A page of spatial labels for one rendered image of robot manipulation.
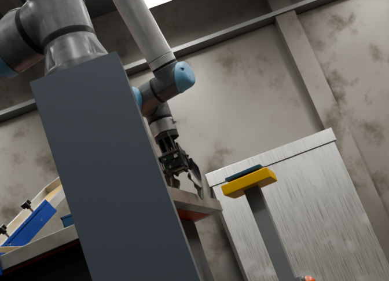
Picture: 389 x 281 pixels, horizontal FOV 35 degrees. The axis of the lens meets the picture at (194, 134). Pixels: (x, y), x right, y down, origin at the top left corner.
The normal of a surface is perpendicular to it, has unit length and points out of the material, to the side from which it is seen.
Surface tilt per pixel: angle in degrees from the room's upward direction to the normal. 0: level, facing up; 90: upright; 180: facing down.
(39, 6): 90
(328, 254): 90
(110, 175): 90
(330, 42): 90
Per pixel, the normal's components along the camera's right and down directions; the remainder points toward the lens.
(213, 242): -0.04, -0.25
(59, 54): -0.44, -0.39
